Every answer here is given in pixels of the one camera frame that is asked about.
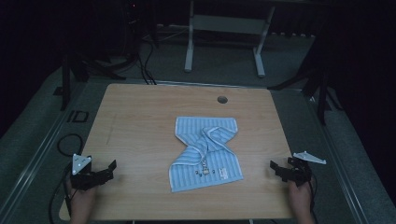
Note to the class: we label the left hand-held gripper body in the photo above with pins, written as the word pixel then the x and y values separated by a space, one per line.
pixel 81 179

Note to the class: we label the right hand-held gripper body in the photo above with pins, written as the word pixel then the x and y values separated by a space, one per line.
pixel 300 172

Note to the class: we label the blue white striped towel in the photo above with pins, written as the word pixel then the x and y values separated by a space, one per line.
pixel 205 155

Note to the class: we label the person's left hand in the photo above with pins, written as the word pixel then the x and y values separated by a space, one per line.
pixel 81 199

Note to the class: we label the person's right hand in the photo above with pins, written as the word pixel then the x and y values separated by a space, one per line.
pixel 300 197

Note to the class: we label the black metal stand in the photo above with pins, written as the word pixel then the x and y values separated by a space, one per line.
pixel 66 87
pixel 320 93

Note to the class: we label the white metal stand frame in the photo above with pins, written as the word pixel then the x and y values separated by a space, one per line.
pixel 229 25

